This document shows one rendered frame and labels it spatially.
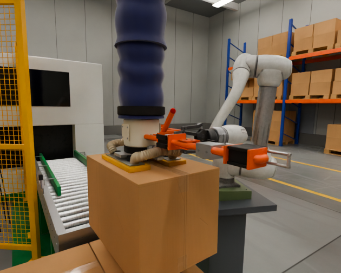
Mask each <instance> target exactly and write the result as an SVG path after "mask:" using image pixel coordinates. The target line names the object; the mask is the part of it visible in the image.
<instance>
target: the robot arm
mask: <svg viewBox="0 0 341 273"><path fill-rule="evenodd" d="M291 73H292V61H291V60H289V59H288V58H286V57H283V56H279V55H251V54H248V53H243V54H241V55H239V56H238V57H237V59H236V61H235V63H234V65H233V69H232V79H233V86H232V89H231V91H230V93H229V95H228V97H227V99H226V100H225V102H224V104H223V105H222V107H221V108H220V110H219V112H218V114H217V115H216V117H215V119H214V120H213V122H212V124H211V126H210V128H209V129H203V127H202V126H203V123H197V124H195V125H188V126H181V130H180V131H174V134H182V133H186V134H187V135H193V136H194V139H197V140H200V142H206V141H207V139H210V140H214V141H216V142H218V143H222V144H225V145H226V143H229V144H243V143H244V142H245V141H246V140H247V138H248V135H247V132H246V130H245V128H243V127H242V126H238V125H224V126H222V124H223V123H224V121H225V120H226V118H227V117H228V115H229V114H230V112H231V110H232V109H233V107H234V106H235V104H236V103H237V102H238V100H239V98H240V97H241V95H242V93H243V90H244V88H245V86H246V83H247V80H248V79H249V78H257V83H258V85H259V90H258V98H257V105H256V109H255V117H254V124H253V131H252V139H251V144H253V145H259V146H266V147H267V144H268V138H269V134H270V128H271V121H272V114H273V110H274V103H275V99H276V92H277V87H279V86H280V84H281V82H282V80H286V79H287V78H288V77H289V76H290V75H291ZM194 128H199V130H198V131H197V132H196V133H192V132H186V131H185V130H186V129H194ZM175 150H180V153H183V154H192V153H195V152H196V150H190V149H189V150H185V149H175ZM212 166H215V167H219V168H220V174H219V188H220V189H221V188H229V187H240V184H238V183H236V182H235V181H234V177H235V176H243V177H247V178H253V179H268V178H272V177H274V176H275V174H276V171H277V167H278V166H274V165H270V164H267V165H266V166H265V167H260V168H256V169H252V170H247V169H245V168H241V167H238V166H233V165H229V164H223V158H221V159H214V160H213V163H212Z"/></svg>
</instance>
